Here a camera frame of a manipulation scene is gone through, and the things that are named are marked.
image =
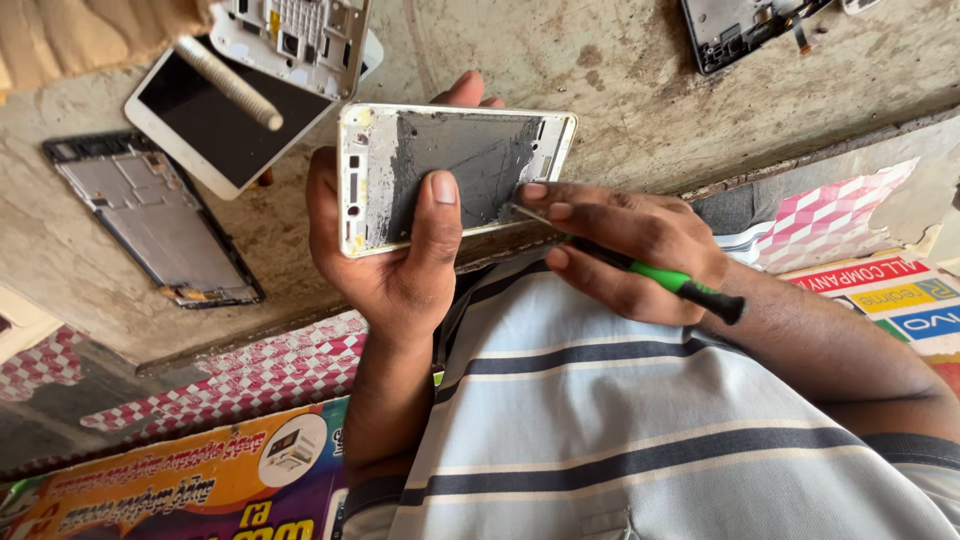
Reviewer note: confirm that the person's left hand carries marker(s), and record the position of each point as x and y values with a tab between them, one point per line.
382	285

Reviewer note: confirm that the person's right hand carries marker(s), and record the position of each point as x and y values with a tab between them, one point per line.
645	232

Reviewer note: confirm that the green and black screwdriver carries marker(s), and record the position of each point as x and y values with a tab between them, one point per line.
664	277

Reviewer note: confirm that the white phone frame with grey plate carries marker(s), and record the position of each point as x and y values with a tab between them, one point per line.
480	157

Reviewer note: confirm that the pink and white checked paper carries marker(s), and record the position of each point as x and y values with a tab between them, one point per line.
821	221
247	375

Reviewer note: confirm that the blue striped shirt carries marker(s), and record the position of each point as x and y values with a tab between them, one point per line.
615	435

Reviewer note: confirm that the white phone with black screen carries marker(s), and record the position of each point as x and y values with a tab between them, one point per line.
210	127

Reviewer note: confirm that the white ribbed cylinder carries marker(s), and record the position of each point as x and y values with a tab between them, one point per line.
229	84

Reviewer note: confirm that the white phone housing with circuit board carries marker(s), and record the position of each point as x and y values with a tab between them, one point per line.
300	37

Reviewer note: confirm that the white poster with coloured labels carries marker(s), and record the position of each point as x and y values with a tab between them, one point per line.
900	296

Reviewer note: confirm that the orange and purple printed poster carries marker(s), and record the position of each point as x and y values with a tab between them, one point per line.
172	487

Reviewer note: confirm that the small white phone part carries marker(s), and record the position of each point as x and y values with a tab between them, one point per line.
859	4

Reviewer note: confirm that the cream white board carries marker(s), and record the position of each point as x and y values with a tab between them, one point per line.
22	326

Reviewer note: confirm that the brown cardboard piece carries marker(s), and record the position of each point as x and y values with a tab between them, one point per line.
82	37

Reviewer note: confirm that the black phone frame with parts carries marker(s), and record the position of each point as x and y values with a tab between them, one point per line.
731	30

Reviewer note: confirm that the black-edged silver phone frame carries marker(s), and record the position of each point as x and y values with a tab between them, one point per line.
157	217

